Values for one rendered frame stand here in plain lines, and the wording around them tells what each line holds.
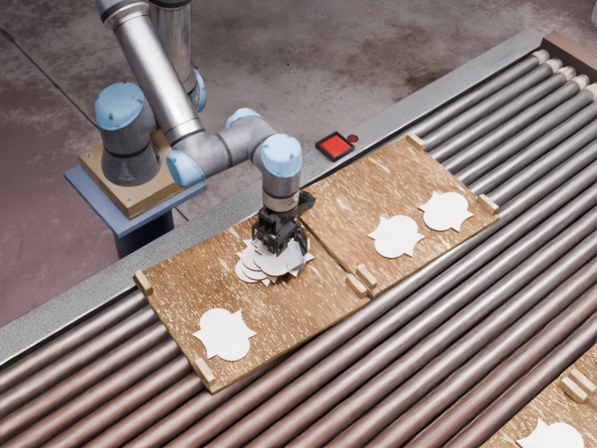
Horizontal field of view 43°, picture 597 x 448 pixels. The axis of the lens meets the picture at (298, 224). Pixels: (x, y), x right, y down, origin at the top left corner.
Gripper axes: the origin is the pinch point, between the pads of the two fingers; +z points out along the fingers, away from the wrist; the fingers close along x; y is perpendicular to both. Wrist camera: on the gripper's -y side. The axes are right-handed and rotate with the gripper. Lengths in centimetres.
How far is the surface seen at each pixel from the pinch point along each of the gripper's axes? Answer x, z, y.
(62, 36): -215, 98, -97
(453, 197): 19.8, 3.3, -42.7
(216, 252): -14.5, 4.3, 7.1
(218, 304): -4.4, 4.3, 17.8
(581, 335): 62, 6, -28
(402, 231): 16.0, 3.4, -25.4
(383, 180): 2.7, 4.2, -36.9
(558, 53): 14, 5, -116
